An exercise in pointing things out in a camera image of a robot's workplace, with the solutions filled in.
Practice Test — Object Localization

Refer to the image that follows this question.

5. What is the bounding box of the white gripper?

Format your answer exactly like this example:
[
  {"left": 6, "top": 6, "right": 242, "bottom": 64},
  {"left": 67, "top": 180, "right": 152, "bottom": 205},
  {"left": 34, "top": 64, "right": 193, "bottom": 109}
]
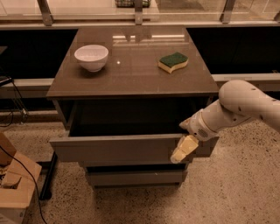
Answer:
[{"left": 171, "top": 109, "right": 217, "bottom": 164}]

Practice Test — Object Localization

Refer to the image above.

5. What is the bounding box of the grey top drawer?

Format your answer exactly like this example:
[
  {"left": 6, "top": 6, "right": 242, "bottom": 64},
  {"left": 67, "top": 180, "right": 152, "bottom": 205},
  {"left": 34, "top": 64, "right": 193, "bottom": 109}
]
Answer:
[{"left": 51, "top": 97, "right": 210, "bottom": 166}]

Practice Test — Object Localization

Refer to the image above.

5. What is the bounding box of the grey drawer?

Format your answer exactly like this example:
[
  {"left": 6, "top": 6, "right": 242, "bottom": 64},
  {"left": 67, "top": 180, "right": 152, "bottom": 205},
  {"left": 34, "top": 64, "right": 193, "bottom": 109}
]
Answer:
[
  {"left": 51, "top": 97, "right": 210, "bottom": 166},
  {"left": 86, "top": 170, "right": 186, "bottom": 187}
]

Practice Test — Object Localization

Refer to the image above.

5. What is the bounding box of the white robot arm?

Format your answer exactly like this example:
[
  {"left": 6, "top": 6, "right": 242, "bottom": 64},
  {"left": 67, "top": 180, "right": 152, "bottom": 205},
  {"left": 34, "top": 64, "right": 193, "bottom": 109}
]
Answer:
[{"left": 171, "top": 80, "right": 280, "bottom": 164}]

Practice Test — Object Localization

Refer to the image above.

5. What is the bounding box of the grey drawer cabinet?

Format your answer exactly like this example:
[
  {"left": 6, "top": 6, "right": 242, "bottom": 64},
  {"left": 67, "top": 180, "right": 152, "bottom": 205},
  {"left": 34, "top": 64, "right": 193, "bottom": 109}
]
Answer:
[{"left": 47, "top": 26, "right": 218, "bottom": 176}]

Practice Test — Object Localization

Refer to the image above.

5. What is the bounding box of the grey bottom drawer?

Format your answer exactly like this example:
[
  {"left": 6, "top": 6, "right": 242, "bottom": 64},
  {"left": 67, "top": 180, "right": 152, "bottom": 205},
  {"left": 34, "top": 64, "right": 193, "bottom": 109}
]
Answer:
[{"left": 86, "top": 170, "right": 186, "bottom": 187}]

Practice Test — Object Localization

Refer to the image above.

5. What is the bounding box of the green yellow sponge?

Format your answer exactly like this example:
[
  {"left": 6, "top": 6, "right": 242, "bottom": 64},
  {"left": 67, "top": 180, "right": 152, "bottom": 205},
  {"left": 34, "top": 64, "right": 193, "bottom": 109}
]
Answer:
[{"left": 157, "top": 52, "right": 188, "bottom": 74}]

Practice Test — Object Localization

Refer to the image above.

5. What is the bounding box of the white ceramic bowl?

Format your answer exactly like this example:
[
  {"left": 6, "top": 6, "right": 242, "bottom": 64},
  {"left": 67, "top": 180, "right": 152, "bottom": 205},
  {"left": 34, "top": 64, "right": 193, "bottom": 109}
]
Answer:
[{"left": 74, "top": 45, "right": 109, "bottom": 72}]

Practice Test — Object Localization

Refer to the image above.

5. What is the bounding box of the black metal floor stand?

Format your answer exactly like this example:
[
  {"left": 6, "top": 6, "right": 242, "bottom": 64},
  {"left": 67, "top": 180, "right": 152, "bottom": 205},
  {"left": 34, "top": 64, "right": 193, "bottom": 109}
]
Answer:
[{"left": 38, "top": 152, "right": 58, "bottom": 200}]

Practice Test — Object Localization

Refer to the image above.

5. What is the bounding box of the brown cardboard box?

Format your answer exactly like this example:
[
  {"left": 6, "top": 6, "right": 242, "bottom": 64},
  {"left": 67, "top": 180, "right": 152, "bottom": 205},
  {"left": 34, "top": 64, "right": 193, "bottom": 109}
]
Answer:
[{"left": 0, "top": 133, "right": 41, "bottom": 224}]

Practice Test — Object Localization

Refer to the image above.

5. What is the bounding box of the metal window post right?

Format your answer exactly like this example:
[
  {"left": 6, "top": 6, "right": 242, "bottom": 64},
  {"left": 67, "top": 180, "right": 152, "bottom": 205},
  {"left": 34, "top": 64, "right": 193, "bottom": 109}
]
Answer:
[{"left": 220, "top": 0, "right": 236, "bottom": 24}]

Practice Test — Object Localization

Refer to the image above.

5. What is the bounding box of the metal window post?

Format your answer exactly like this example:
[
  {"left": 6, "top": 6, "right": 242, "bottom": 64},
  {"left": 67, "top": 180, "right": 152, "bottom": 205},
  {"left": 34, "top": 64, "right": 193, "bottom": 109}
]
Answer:
[
  {"left": 220, "top": 0, "right": 236, "bottom": 24},
  {"left": 37, "top": 0, "right": 53, "bottom": 26},
  {"left": 135, "top": 0, "right": 143, "bottom": 25}
]

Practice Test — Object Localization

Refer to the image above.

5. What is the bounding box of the metal window post middle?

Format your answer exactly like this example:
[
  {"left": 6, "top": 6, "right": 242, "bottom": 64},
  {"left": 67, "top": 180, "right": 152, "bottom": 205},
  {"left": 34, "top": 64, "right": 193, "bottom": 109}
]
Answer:
[{"left": 135, "top": 0, "right": 143, "bottom": 25}]

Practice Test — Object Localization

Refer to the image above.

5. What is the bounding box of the black cable on floor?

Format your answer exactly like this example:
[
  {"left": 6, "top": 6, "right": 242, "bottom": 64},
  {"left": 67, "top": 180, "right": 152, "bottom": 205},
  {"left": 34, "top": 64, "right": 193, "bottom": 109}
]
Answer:
[{"left": 0, "top": 144, "right": 48, "bottom": 224}]

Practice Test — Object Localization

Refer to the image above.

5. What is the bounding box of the metal window post left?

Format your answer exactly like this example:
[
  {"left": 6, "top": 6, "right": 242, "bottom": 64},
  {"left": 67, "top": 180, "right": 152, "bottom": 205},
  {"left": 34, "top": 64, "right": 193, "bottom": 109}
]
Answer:
[{"left": 37, "top": 0, "right": 53, "bottom": 26}]

